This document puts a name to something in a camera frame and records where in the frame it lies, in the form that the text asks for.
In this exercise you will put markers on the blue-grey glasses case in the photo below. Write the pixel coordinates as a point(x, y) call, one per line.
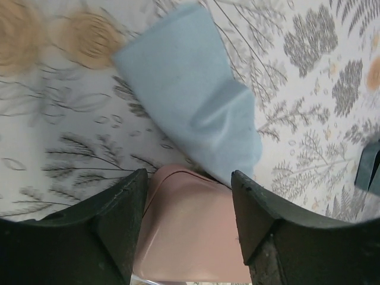
point(367, 178)

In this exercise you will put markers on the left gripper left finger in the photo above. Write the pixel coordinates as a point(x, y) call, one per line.
point(92, 242)

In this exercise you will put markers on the blue cloth by pink case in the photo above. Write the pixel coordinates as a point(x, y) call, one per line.
point(180, 73)

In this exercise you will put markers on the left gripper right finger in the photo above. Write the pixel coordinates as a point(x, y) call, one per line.
point(283, 243)

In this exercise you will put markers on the floral table mat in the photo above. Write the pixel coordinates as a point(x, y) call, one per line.
point(71, 127)

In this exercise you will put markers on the pink glasses case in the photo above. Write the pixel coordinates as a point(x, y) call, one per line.
point(188, 231)

